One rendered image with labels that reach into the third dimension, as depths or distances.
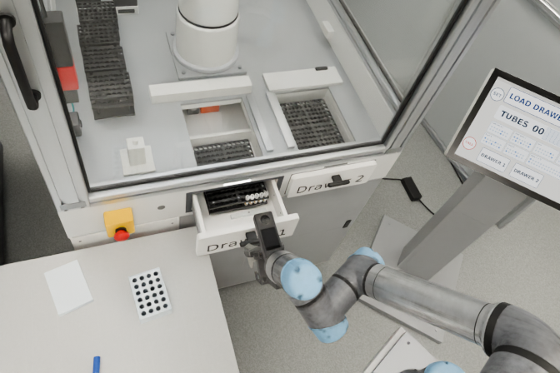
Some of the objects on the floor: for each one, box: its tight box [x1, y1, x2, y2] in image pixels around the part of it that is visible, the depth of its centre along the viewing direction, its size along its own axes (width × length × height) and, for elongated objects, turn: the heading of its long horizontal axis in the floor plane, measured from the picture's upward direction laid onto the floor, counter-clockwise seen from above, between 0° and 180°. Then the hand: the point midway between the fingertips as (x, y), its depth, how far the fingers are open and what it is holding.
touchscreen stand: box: [358, 171, 528, 344], centre depth 188 cm, size 50×45×102 cm
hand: (255, 243), depth 123 cm, fingers open, 3 cm apart
